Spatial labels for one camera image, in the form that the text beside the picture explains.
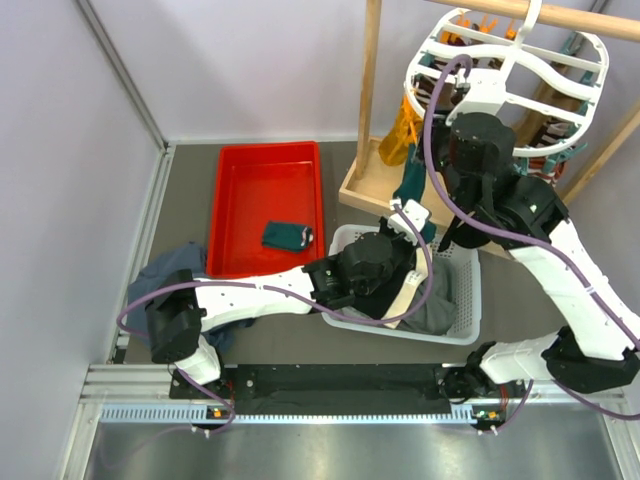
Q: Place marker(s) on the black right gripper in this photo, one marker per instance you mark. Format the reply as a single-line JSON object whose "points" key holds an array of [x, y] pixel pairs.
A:
{"points": [[440, 130]]}

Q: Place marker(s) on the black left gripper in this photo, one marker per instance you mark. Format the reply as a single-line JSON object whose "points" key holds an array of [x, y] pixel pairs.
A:
{"points": [[409, 250]]}

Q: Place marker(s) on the white round clip hanger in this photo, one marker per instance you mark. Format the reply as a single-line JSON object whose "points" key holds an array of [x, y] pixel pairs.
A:
{"points": [[471, 40]]}

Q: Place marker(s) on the teal sock with print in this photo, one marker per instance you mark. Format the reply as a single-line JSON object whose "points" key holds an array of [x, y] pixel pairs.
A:
{"points": [[286, 236]]}

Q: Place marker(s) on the mustard yellow sock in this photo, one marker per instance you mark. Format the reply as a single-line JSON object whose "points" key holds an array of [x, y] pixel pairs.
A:
{"points": [[394, 148]]}

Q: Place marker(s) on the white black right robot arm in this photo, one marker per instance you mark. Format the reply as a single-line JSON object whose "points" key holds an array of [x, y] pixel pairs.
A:
{"points": [[468, 164]]}

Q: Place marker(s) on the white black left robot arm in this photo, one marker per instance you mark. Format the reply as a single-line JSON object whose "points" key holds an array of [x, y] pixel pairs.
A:
{"points": [[373, 280]]}

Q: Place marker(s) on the black garment with beige band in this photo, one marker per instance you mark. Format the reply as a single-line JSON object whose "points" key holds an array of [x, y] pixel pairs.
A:
{"points": [[400, 294]]}

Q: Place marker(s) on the white perforated laundry basket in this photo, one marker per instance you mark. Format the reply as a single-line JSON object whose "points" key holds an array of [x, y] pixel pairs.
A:
{"points": [[466, 328]]}

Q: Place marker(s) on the brown white striped sock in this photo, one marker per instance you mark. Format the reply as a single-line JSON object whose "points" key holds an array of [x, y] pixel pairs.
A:
{"points": [[423, 84]]}

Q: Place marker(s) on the grey garment in basket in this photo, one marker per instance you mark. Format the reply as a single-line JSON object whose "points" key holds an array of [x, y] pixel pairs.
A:
{"points": [[442, 310]]}

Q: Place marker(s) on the grey sock red stripes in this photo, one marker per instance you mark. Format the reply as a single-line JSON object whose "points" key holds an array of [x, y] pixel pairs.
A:
{"points": [[550, 168]]}

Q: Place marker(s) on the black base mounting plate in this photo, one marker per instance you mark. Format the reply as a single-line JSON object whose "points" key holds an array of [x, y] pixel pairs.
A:
{"points": [[333, 389]]}

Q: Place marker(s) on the red plastic tray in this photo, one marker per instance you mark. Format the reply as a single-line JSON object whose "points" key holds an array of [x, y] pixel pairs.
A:
{"points": [[257, 184]]}

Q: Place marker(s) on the blue grey cloth pile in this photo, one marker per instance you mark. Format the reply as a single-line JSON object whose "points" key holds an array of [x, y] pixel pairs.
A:
{"points": [[192, 256]]}

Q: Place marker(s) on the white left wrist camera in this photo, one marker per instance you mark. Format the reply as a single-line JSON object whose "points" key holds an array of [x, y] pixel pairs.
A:
{"points": [[408, 217]]}

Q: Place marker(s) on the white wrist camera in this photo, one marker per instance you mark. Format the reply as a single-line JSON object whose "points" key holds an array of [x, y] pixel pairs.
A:
{"points": [[486, 92], [408, 217]]}

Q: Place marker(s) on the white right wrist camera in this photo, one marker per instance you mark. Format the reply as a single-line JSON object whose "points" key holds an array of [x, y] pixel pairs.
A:
{"points": [[486, 92]]}

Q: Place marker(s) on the wooden drying rack frame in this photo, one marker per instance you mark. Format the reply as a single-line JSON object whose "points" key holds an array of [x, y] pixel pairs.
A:
{"points": [[369, 183]]}

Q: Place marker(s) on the silver slotted cable duct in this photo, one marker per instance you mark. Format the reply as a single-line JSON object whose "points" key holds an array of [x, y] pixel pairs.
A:
{"points": [[210, 415]]}

